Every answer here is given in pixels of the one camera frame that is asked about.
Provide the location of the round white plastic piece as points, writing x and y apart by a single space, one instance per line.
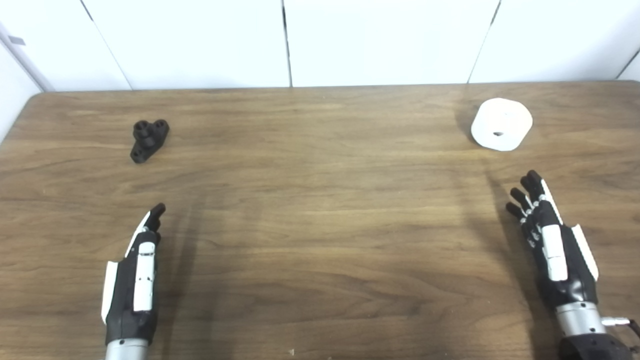
502 117

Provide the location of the small grey wall tag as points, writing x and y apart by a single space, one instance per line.
16 40

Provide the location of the grey wall corner strip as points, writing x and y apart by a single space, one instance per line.
25 62

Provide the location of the black plastic holder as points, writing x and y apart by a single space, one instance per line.
147 140

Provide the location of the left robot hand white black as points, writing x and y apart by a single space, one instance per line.
122 300

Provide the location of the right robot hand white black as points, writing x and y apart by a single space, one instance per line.
572 280

